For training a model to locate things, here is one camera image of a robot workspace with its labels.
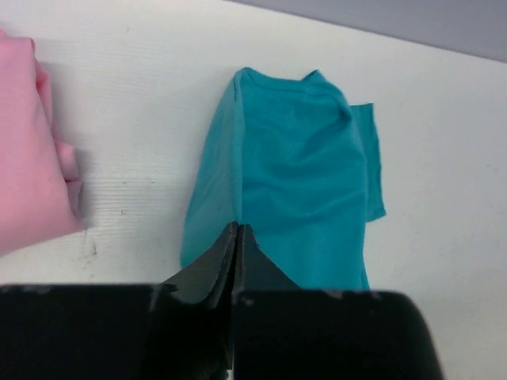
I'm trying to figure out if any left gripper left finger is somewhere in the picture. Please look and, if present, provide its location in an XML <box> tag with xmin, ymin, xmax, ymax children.
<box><xmin>1</xmin><ymin>223</ymin><xmax>238</xmax><ymax>379</ymax></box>

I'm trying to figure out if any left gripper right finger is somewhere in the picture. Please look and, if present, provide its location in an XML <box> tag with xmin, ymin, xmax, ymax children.
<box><xmin>232</xmin><ymin>225</ymin><xmax>444</xmax><ymax>379</ymax></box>

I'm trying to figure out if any teal t-shirt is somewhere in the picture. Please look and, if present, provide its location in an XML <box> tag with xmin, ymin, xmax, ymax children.
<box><xmin>180</xmin><ymin>67</ymin><xmax>386</xmax><ymax>290</ymax></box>

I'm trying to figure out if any pink folded t-shirt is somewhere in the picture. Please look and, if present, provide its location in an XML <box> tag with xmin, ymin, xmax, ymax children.
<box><xmin>1</xmin><ymin>32</ymin><xmax>83</xmax><ymax>253</ymax></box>

